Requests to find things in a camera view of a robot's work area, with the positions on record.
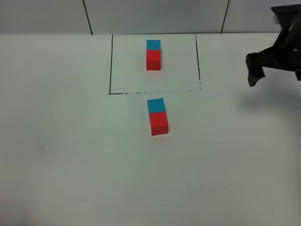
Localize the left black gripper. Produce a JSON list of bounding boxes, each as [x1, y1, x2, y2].
[[246, 23, 301, 87]]

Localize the red template block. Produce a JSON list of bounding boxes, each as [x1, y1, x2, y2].
[[146, 50, 161, 71]]

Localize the blue template block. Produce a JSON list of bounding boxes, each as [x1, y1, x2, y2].
[[146, 40, 161, 50]]

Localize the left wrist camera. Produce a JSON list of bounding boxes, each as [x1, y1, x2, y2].
[[271, 4, 301, 30]]

